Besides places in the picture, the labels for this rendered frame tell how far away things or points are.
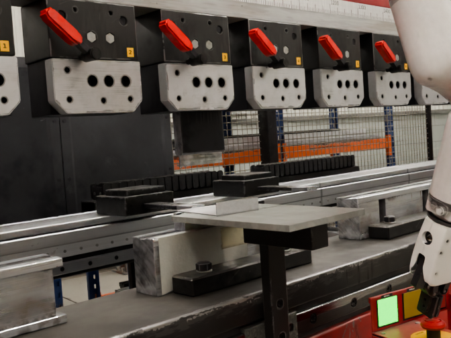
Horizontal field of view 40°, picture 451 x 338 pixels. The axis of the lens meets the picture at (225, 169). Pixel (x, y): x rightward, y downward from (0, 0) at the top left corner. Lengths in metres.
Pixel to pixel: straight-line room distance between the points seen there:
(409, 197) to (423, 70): 0.69
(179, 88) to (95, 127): 0.58
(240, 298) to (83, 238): 0.38
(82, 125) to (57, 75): 0.66
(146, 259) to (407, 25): 0.55
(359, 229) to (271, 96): 0.41
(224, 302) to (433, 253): 0.32
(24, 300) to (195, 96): 0.42
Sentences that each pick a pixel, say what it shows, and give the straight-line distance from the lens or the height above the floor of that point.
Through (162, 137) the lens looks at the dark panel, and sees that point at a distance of 1.69.
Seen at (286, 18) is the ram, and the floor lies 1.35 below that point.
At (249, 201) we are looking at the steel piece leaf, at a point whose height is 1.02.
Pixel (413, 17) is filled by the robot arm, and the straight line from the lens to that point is 0.97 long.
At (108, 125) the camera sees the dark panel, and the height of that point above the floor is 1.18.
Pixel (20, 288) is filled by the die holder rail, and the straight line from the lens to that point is 0.91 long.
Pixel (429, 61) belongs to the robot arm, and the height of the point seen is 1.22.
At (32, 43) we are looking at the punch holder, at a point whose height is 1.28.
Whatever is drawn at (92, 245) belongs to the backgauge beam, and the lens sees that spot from 1.25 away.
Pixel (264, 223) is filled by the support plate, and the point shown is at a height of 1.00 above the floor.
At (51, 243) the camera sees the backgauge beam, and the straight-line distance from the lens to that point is 1.20.
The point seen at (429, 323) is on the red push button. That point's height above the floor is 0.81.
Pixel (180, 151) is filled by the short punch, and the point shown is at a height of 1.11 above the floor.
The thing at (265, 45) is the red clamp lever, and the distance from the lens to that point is 1.14.
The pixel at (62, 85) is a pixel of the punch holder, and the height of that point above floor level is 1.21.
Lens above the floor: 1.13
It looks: 3 degrees down
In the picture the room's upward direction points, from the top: 4 degrees counter-clockwise
